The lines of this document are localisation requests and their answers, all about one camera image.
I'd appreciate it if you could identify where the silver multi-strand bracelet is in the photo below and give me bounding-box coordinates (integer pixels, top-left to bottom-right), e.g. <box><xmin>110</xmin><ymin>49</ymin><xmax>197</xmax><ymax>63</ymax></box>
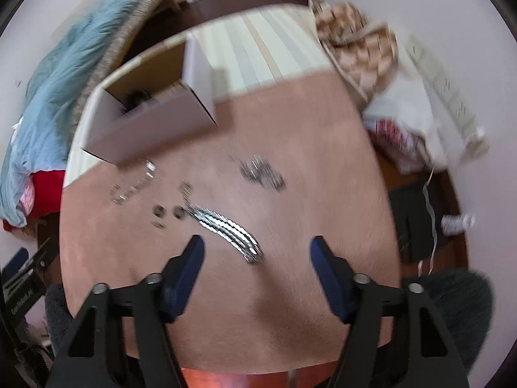
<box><xmin>187</xmin><ymin>203</ymin><xmax>265</xmax><ymax>265</ymax></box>

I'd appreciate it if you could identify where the small silver pendant chain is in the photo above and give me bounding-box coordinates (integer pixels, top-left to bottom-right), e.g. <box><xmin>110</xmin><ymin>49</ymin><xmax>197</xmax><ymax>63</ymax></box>
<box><xmin>179</xmin><ymin>181</ymin><xmax>195</xmax><ymax>211</ymax></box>

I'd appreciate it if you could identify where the silver link chain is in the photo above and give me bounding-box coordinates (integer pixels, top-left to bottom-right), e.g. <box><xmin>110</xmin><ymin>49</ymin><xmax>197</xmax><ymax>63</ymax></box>
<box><xmin>109</xmin><ymin>158</ymin><xmax>158</xmax><ymax>206</ymax></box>

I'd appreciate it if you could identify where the dark metal chain pile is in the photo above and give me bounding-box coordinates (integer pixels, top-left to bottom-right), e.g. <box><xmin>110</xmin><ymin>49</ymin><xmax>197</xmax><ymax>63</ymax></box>
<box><xmin>229</xmin><ymin>153</ymin><xmax>288</xmax><ymax>193</ymax></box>

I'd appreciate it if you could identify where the dark fluffy stool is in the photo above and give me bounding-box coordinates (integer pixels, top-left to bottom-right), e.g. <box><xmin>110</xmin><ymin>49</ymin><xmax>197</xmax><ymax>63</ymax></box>
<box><xmin>401</xmin><ymin>269</ymin><xmax>493</xmax><ymax>372</ymax></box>

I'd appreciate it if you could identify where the small earring stud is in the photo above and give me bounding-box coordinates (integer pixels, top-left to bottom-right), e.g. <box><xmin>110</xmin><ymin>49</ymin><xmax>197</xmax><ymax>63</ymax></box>
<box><xmin>152</xmin><ymin>221</ymin><xmax>166</xmax><ymax>229</ymax></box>

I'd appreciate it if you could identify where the red bed sheet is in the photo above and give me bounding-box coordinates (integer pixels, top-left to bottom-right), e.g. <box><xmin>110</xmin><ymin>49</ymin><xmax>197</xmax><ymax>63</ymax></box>
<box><xmin>21</xmin><ymin>170</ymin><xmax>65</xmax><ymax>222</ymax></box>

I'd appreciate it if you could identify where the white charger plug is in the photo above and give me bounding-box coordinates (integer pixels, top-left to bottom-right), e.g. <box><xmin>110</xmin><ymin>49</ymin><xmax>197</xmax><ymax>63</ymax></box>
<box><xmin>441</xmin><ymin>214</ymin><xmax>476</xmax><ymax>236</ymax></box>

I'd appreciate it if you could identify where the white cardboard box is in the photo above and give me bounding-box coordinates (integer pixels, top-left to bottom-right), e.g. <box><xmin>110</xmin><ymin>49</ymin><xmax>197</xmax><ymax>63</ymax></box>
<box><xmin>82</xmin><ymin>37</ymin><xmax>217</xmax><ymax>166</ymax></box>

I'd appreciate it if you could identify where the light blue duvet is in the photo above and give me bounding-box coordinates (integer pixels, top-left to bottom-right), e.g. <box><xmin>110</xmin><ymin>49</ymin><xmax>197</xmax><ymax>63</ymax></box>
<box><xmin>1</xmin><ymin>0</ymin><xmax>141</xmax><ymax>228</ymax></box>

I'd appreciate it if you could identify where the red white plastic bag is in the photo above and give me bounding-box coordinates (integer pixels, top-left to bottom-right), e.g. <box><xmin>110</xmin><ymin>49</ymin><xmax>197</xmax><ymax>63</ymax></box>
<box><xmin>363</xmin><ymin>118</ymin><xmax>427</xmax><ymax>174</ymax></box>

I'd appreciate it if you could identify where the bed with patterned mattress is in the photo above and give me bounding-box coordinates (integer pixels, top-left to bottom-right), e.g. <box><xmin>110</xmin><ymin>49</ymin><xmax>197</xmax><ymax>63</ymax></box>
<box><xmin>70</xmin><ymin>0</ymin><xmax>181</xmax><ymax>131</ymax></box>

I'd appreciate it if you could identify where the checkered beige cloth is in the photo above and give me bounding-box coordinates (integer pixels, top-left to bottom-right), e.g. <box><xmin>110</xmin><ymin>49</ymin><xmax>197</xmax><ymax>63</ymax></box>
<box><xmin>308</xmin><ymin>0</ymin><xmax>399</xmax><ymax>107</ymax></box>

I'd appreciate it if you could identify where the white charging cable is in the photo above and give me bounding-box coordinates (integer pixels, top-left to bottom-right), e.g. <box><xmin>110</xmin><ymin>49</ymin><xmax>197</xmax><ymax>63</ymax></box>
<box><xmin>415</xmin><ymin>165</ymin><xmax>439</xmax><ymax>280</ymax></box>

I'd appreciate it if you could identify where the white wall socket strip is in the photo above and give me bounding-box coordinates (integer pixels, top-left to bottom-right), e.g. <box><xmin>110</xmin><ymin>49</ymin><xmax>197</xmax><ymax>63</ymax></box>
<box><xmin>406</xmin><ymin>35</ymin><xmax>490</xmax><ymax>158</ymax></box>

